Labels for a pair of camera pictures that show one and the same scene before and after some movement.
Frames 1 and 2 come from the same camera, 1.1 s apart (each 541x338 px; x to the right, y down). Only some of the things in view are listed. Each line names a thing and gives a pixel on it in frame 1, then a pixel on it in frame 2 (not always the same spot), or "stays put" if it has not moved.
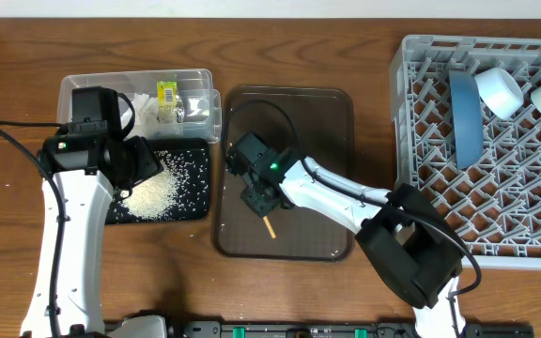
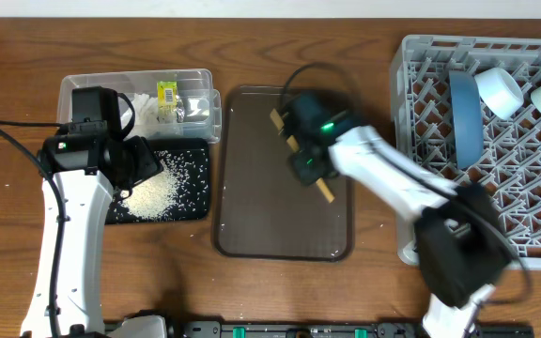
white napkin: x=146 y=109 stays put
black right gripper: x=266 y=206 → x=310 y=176
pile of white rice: x=181 y=185 stays put
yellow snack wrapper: x=166 y=101 stays put
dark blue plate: x=468 y=116 stays put
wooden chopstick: x=270 y=226 → x=295 y=146
